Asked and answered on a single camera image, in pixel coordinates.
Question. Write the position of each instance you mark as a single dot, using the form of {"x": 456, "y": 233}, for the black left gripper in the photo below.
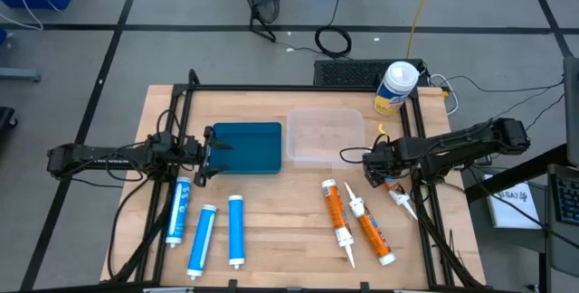
{"x": 199, "y": 150}

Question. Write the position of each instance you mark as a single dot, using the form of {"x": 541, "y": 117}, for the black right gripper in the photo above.
{"x": 380, "y": 159}

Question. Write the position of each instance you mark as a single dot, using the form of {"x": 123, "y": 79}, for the orange sealant tube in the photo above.
{"x": 398, "y": 193}
{"x": 373, "y": 234}
{"x": 335, "y": 209}

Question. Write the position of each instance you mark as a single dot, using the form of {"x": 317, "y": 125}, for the blue silicone tube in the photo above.
{"x": 236, "y": 232}
{"x": 201, "y": 241}
{"x": 177, "y": 211}

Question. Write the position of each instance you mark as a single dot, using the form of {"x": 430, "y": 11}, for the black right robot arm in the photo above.
{"x": 452, "y": 146}

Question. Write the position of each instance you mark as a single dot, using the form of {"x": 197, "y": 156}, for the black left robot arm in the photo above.
{"x": 90, "y": 154}

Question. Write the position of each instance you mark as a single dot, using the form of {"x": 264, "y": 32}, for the Lysol wipes canister white lid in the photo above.
{"x": 395, "y": 87}

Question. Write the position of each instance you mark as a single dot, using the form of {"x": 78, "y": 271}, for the yellow gripper tag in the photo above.
{"x": 381, "y": 129}

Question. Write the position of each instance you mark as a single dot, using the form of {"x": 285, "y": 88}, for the teal plastic tray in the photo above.
{"x": 253, "y": 148}

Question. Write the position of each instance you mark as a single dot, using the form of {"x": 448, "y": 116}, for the clear plastic container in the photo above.
{"x": 325, "y": 135}

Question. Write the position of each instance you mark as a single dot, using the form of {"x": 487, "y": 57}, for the black diagonal desk bar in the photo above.
{"x": 520, "y": 175}

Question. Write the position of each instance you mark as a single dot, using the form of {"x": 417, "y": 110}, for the white printed paper sheet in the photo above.
{"x": 511, "y": 211}

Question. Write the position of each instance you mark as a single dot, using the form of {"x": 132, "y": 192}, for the black computer keyboard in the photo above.
{"x": 567, "y": 198}

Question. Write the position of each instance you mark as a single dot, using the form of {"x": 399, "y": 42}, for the grey computer monitor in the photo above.
{"x": 572, "y": 112}

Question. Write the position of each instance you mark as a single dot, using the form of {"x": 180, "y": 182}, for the black object at floor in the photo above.
{"x": 5, "y": 119}

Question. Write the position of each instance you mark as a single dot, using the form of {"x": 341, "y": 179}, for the grey metal floor foot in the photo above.
{"x": 18, "y": 74}

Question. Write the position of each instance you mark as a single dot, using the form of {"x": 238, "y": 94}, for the black aluminium table frame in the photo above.
{"x": 294, "y": 88}

